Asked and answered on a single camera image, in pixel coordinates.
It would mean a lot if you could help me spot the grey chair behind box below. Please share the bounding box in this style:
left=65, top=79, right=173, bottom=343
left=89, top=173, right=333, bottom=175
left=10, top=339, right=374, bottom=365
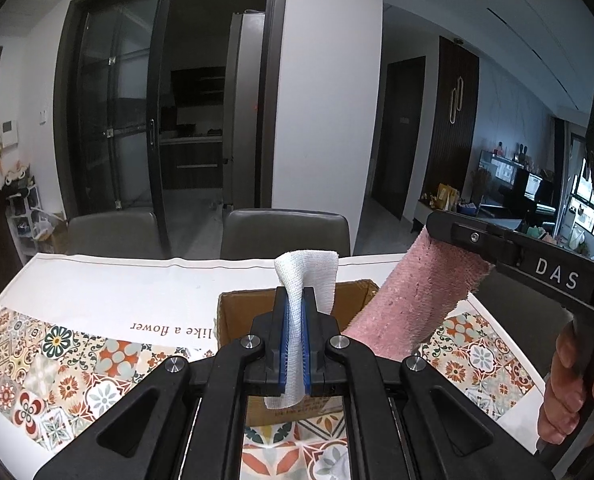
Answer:
left=220, top=208, right=351, bottom=260

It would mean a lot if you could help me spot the dark tv console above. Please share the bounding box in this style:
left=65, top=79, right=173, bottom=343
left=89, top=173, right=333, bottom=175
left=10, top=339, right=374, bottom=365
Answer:
left=471, top=151, right=558, bottom=235

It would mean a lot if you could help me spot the white wall intercom panel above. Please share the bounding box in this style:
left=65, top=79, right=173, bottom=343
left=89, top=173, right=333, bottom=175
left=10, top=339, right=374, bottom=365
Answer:
left=1, top=119, right=19, bottom=150

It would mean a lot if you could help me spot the person's right hand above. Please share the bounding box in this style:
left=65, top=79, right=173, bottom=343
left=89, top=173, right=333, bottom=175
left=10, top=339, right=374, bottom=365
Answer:
left=537, top=323, right=594, bottom=445

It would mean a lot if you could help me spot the pink knit sock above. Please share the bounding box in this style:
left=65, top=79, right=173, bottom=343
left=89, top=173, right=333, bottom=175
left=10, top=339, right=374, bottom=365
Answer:
left=344, top=230, right=492, bottom=362

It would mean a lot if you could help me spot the white shoe rack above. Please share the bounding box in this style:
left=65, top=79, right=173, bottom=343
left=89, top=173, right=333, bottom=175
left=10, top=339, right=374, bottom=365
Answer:
left=1, top=162, right=54, bottom=263

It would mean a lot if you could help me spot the brown cardboard box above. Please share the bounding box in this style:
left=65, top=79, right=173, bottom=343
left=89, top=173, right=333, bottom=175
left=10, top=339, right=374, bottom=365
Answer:
left=217, top=280, right=378, bottom=426

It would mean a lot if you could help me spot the grey chair far left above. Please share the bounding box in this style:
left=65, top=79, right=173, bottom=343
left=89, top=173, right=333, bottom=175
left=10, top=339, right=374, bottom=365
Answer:
left=67, top=209, right=165, bottom=260

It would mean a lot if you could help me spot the dark glass sliding door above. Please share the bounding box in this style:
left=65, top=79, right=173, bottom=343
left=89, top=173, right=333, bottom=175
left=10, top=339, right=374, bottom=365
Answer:
left=54, top=0, right=285, bottom=257

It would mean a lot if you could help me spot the silver refrigerator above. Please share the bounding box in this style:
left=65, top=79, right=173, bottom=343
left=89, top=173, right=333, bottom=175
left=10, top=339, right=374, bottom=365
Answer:
left=222, top=11, right=265, bottom=210

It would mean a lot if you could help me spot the white towel cloth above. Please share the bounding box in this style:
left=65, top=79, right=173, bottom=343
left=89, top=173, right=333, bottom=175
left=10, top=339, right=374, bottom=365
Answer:
left=265, top=250, right=339, bottom=411

